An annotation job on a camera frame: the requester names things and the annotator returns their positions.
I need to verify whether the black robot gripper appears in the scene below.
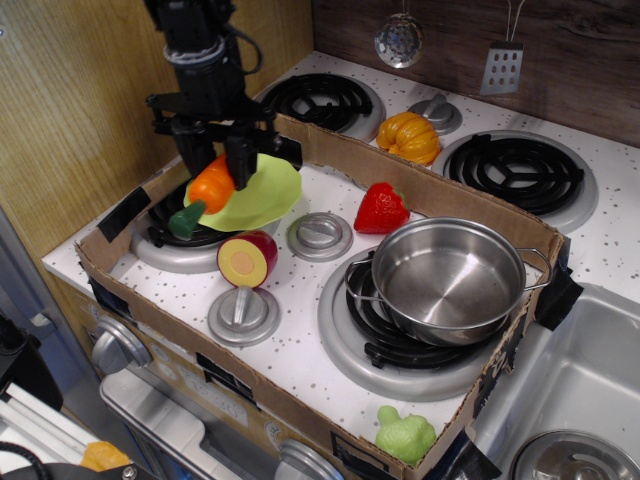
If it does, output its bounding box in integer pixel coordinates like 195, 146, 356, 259
146, 42, 277, 191

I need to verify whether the orange toy carrot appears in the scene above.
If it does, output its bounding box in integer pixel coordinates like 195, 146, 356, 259
168, 153, 236, 240

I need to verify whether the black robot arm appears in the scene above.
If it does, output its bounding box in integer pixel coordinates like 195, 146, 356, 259
145, 1, 275, 191

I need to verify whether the light green plastic plate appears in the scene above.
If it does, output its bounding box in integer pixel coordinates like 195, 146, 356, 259
199, 154, 302, 232

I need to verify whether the front left black burner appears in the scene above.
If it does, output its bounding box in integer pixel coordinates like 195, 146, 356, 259
130, 182, 239, 274

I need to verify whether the halved red toy fruit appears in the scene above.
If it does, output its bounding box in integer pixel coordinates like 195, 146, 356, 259
217, 230, 278, 288

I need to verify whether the silver stove knob middle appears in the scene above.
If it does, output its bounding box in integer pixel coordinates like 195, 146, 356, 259
286, 212, 353, 263

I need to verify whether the silver stove knob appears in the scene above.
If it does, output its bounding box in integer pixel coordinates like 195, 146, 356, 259
207, 286, 281, 348
286, 212, 353, 263
409, 94, 462, 135

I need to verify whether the brown cardboard fence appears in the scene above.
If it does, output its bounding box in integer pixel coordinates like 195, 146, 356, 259
76, 115, 564, 479

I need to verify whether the silver stove knob front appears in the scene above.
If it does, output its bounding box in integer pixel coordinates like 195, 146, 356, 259
207, 286, 281, 348

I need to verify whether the red toy strawberry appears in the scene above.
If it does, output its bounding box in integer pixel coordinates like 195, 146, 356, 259
354, 182, 410, 234

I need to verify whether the orange toy pumpkin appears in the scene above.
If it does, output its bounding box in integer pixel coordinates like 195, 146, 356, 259
376, 111, 441, 166

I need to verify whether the hanging metal strainer ladle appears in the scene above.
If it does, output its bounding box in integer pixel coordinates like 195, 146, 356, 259
374, 1, 425, 69

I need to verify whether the silver oven dial left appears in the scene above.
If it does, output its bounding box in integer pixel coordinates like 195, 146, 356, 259
91, 316, 152, 375

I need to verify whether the silver oven dial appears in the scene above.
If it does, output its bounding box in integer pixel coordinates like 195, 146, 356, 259
274, 439, 344, 480
91, 316, 152, 375

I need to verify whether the silver stove knob back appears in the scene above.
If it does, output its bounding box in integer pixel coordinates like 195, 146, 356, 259
409, 94, 462, 135

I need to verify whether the front right black burner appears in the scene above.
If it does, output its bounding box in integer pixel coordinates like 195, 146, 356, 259
317, 250, 498, 402

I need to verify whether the stainless steel pot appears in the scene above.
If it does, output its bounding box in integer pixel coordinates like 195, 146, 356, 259
363, 217, 552, 347

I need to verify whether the black device left edge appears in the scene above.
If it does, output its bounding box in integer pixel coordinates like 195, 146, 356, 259
1, 315, 63, 411

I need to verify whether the hanging metal slotted spatula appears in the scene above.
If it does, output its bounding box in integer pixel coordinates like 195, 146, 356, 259
480, 0, 525, 96

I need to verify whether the silver oven dial right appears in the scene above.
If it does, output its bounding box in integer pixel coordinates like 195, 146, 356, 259
274, 439, 344, 480

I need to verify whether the back right black burner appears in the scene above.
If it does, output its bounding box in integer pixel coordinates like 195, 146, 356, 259
432, 130, 598, 234

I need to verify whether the orange object bottom left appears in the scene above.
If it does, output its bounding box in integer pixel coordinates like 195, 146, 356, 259
80, 441, 131, 472

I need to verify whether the green toy lettuce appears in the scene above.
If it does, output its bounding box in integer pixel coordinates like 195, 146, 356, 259
375, 405, 437, 466

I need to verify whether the stainless steel sink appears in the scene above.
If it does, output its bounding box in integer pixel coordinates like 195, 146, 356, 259
474, 285, 639, 479

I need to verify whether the silver sink drain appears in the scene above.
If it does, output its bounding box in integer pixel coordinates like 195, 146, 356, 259
509, 430, 639, 479

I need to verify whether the silver oven door handle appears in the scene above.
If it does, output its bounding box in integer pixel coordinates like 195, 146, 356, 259
100, 369, 277, 479

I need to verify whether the black cable bottom left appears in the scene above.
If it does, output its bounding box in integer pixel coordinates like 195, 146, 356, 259
0, 441, 51, 480

